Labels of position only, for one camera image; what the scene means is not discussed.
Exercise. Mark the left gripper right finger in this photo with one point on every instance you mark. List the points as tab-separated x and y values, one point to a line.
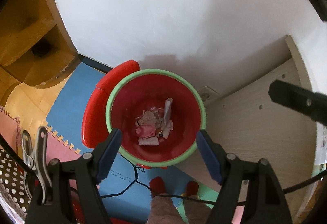
265	201

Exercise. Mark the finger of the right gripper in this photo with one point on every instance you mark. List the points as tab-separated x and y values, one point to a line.
303	101

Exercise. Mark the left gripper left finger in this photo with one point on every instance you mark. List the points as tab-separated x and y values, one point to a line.
88	171

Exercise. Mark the trash pile in bucket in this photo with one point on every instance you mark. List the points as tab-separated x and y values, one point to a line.
155	125

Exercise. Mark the red green-rimmed trash bucket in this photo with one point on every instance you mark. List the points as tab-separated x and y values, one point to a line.
149	88

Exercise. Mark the red plastic stool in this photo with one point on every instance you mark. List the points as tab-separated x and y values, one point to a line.
94	129

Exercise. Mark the metal spring clamp left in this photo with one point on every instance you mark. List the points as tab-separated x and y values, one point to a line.
35	158

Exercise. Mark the red slipper left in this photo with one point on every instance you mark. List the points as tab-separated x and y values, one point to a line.
157	186

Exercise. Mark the red slipper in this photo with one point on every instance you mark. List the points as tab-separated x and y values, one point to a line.
192	188
157	186

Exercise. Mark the red slipper right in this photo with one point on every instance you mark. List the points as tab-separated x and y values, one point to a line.
192	188

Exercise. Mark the black polka dot fabric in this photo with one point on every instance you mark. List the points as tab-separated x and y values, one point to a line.
12	185

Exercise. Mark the wooden shelf cabinet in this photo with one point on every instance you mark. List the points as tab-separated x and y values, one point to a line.
35	46

